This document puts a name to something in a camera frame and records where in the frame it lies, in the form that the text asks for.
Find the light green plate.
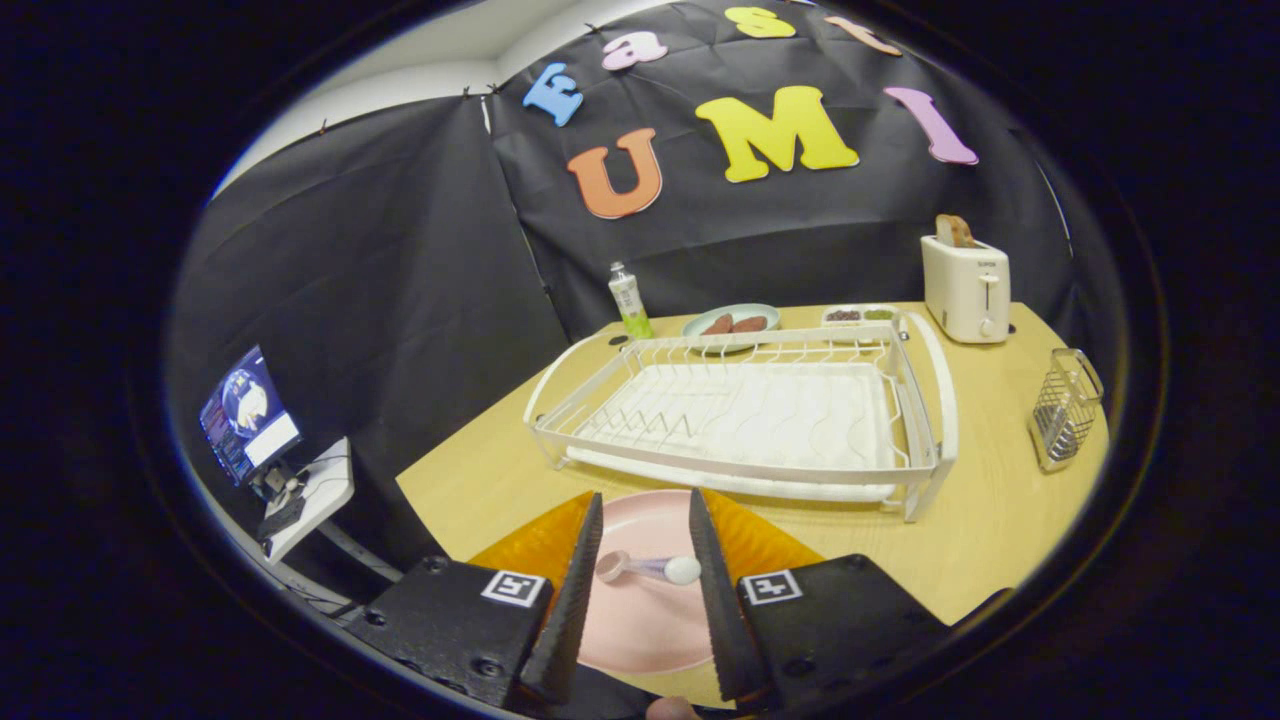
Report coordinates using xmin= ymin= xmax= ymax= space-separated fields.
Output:
xmin=683 ymin=303 xmax=781 ymax=353

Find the white divided tray with beans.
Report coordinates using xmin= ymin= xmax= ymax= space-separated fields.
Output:
xmin=822 ymin=304 xmax=903 ymax=331

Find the pink plate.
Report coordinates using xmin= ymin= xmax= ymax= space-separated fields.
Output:
xmin=575 ymin=489 xmax=721 ymax=675

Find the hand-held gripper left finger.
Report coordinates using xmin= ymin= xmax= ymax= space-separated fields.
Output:
xmin=350 ymin=490 xmax=605 ymax=713

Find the white side table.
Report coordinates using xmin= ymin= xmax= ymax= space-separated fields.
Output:
xmin=258 ymin=437 xmax=401 ymax=616

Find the computer monitor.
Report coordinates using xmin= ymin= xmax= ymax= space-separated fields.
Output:
xmin=199 ymin=345 xmax=303 ymax=488

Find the black backdrop cloth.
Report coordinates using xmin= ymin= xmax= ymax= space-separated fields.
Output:
xmin=165 ymin=0 xmax=1121 ymax=561

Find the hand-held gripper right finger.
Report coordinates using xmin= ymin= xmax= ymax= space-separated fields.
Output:
xmin=688 ymin=488 xmax=953 ymax=713

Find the white toaster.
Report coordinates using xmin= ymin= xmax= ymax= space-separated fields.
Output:
xmin=921 ymin=235 xmax=1011 ymax=345

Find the green and white bottle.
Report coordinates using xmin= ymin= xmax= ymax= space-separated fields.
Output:
xmin=608 ymin=262 xmax=654 ymax=341

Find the metal wire basket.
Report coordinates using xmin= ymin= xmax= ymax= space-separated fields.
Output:
xmin=1027 ymin=347 xmax=1106 ymax=475

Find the white wire dish rack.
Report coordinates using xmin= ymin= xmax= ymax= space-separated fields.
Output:
xmin=523 ymin=312 xmax=959 ymax=524

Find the spoon with blue checked handle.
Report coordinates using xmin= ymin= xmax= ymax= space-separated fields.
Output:
xmin=595 ymin=550 xmax=703 ymax=586

